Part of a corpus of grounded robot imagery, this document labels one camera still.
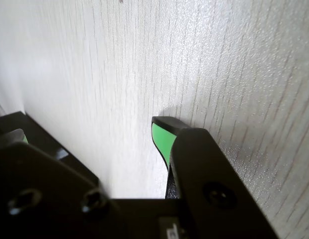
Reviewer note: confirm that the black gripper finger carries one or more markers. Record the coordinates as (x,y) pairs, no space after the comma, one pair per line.
(204,169)
(45,194)

